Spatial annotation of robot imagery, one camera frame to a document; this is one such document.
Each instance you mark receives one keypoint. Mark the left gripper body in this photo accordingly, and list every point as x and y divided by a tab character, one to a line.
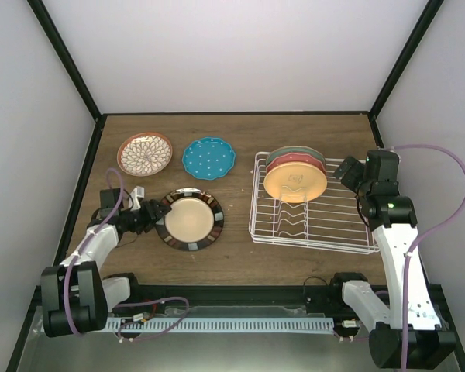
138	223

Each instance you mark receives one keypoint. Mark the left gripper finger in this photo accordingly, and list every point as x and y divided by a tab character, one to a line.
155	208
151	224

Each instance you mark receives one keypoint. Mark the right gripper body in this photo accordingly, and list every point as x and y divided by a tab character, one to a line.
350	180

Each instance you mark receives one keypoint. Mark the black rimmed beige plate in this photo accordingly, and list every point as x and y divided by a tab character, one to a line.
195	220

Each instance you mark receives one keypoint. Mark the floral patterned brown plate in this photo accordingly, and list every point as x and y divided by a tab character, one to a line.
144	154

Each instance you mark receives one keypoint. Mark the yellow bear plate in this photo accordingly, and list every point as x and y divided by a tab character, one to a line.
295	182

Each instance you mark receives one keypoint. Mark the red dotted scalloped plate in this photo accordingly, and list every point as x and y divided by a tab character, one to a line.
305	158

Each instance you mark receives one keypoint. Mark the blue dotted plate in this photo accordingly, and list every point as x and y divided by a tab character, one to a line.
208	158

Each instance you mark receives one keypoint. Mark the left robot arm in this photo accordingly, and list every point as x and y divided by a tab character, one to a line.
75	300

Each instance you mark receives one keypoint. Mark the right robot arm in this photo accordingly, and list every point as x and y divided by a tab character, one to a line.
406	331

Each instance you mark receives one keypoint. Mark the green plate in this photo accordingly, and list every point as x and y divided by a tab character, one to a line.
295	149

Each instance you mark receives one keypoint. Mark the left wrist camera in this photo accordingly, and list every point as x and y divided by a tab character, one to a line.
136	198

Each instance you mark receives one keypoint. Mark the white wire dish rack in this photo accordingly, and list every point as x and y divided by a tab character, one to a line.
330	222

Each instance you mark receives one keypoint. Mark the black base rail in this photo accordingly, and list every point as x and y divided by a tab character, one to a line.
318	298

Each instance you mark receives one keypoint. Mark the slotted cable duct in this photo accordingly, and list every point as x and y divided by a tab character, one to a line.
226	325

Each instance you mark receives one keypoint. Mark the black enclosure frame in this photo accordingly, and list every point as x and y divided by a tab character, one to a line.
42	15

